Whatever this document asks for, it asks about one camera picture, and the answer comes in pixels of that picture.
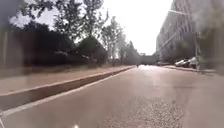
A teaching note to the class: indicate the grey asphalt road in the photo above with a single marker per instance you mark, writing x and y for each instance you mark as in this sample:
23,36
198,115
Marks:
133,96

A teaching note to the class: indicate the row of trees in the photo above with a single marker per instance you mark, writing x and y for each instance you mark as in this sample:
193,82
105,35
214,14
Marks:
70,20

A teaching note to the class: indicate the kerb strip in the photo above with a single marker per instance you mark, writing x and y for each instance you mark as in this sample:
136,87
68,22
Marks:
50,89

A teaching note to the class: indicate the white car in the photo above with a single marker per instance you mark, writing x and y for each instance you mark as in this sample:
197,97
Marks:
180,62

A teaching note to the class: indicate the dark hedge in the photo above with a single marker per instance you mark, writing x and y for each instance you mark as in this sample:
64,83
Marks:
40,50

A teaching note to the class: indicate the grey pavement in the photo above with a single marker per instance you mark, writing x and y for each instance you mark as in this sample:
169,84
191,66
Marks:
186,69

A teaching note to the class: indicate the long pale building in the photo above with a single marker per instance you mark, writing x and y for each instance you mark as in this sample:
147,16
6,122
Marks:
180,26

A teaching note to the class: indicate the vehicle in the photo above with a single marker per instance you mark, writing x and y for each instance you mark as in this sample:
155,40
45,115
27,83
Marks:
193,62

